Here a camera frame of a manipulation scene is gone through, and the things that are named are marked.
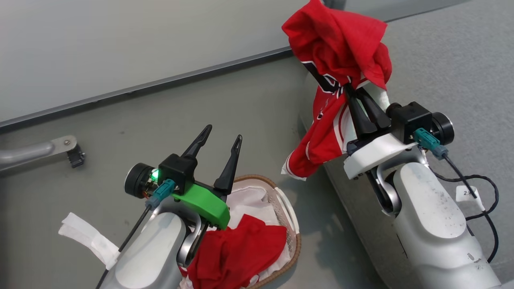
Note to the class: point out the white basket liner cloth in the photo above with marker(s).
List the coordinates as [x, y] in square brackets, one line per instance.
[249, 200]

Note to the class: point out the grey metal partition foot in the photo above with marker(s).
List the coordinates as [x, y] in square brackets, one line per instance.
[28, 152]

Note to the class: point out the red jersey with white stripes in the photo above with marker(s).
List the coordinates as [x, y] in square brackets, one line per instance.
[333, 44]

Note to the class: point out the grey fabric sofa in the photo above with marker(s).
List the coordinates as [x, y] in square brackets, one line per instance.
[461, 60]

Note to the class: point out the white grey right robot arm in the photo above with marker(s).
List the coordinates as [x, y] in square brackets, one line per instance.
[433, 224]

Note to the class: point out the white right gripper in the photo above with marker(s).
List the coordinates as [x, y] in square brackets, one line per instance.
[373, 154]

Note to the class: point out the white crumpled cloth strip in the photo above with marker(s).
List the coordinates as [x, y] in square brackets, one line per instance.
[88, 237]

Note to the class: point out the white laundry basket brown rim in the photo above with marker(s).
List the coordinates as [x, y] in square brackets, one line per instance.
[295, 241]

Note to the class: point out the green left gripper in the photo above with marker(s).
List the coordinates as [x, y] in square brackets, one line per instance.
[204, 204]

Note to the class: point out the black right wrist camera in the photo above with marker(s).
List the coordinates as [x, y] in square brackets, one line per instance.
[409, 118]

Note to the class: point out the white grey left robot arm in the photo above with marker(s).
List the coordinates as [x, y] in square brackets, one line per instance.
[148, 257]

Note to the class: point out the plain red garment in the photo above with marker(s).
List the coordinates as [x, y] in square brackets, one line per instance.
[237, 253]

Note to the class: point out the black caster wheel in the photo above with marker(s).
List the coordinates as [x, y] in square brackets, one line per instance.
[76, 156]

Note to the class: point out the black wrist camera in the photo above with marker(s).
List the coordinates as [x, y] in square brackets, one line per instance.
[409, 118]
[176, 170]

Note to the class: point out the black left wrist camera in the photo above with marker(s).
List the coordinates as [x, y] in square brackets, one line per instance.
[176, 170]

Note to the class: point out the grey partition base rail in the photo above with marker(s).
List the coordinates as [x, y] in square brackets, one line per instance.
[160, 82]

